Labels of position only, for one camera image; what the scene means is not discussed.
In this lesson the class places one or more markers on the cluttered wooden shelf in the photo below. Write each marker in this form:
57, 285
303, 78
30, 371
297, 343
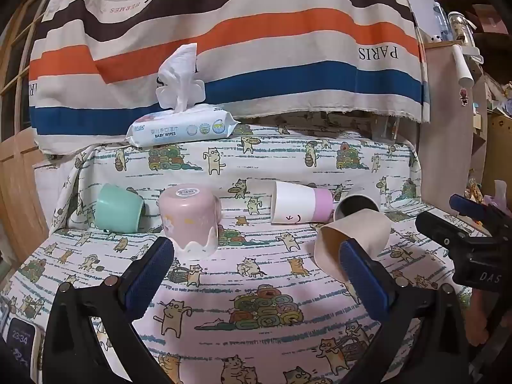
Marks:
496, 108

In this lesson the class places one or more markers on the phone with lit screen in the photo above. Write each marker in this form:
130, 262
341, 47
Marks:
22, 338

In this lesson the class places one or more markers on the baby wipes pack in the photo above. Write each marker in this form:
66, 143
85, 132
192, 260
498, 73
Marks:
180, 128

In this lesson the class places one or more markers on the striped cloth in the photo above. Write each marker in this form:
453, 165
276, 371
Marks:
280, 28

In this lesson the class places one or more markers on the clear plastic bottle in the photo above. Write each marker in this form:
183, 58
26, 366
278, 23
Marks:
440, 20

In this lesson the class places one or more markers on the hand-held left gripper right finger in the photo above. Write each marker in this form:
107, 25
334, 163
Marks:
364, 278

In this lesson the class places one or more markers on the white paper cup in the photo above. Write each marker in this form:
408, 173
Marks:
462, 66

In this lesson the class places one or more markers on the small figure sticker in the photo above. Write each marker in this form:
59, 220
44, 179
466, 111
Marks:
464, 96

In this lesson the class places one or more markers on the person's right hand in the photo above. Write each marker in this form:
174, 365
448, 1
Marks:
482, 316

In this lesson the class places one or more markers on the pink cup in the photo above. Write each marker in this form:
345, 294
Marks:
188, 220

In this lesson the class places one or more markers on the cat print cloth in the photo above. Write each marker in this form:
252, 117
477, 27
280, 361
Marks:
256, 256

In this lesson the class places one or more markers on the wooden cabinet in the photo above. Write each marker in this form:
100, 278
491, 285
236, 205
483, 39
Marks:
444, 148

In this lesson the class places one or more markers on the glass jar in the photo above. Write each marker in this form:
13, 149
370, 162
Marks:
460, 28

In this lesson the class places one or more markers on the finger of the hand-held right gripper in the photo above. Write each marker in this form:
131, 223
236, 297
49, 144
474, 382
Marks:
438, 230
466, 204

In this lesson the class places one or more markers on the green cup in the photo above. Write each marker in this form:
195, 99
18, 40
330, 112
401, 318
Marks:
116, 208

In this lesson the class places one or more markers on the dark cup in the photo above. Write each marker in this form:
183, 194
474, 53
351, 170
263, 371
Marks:
356, 204

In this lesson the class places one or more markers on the beige cup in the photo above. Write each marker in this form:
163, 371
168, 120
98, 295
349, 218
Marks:
356, 228

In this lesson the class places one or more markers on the white and purple cup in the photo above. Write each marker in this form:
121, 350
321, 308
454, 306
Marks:
294, 204

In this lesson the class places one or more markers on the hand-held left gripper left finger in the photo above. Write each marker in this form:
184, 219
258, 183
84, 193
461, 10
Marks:
147, 274

